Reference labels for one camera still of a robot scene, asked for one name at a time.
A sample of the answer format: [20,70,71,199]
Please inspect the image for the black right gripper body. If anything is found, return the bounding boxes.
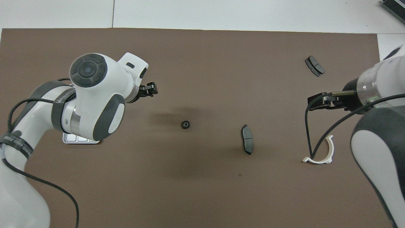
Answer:
[324,91,363,112]

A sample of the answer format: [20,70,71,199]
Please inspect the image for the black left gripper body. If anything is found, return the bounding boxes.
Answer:
[138,84,150,100]

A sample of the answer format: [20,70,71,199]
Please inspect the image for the silver metal ribbed tray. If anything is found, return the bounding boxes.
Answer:
[62,132,102,145]

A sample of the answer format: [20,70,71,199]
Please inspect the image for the short grey brake pad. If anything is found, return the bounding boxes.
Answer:
[305,55,326,77]

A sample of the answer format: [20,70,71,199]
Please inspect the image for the brown paper table mat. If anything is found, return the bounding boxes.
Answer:
[0,28,398,228]

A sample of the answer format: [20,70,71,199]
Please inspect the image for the long grey brake pad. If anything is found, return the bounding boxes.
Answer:
[241,124,255,155]

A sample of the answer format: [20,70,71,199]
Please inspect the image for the dark ribbed metal device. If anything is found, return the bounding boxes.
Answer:
[381,0,405,24]

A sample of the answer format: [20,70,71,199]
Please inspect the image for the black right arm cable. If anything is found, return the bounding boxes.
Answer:
[305,92,405,159]

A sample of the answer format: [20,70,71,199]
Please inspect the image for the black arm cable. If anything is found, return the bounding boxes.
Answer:
[0,78,79,228]
[305,92,405,159]

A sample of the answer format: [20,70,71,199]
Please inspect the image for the white curved plastic bracket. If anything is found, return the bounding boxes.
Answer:
[302,135,334,164]

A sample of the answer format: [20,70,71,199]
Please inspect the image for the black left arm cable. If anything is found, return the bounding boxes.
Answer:
[0,78,79,228]

